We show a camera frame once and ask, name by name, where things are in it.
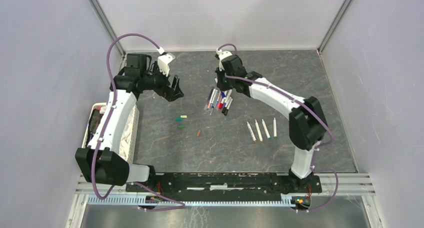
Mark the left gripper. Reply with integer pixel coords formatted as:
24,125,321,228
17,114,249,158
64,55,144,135
141,61,184,102

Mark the brown capped white marker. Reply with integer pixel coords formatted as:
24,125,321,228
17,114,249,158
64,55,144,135
246,121,257,143

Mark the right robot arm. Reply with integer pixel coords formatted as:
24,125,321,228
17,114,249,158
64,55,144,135
215,50,331,192

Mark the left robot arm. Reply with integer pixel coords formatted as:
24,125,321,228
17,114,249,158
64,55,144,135
75,52,184,192

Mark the red capped marker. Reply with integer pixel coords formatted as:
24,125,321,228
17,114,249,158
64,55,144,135
217,95,227,110

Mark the white plastic basket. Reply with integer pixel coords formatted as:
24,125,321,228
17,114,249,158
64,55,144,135
80,101,140,166

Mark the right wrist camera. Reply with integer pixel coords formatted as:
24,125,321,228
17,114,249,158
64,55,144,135
215,49,233,72

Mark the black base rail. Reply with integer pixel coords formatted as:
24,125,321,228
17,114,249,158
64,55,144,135
143,172,323,202

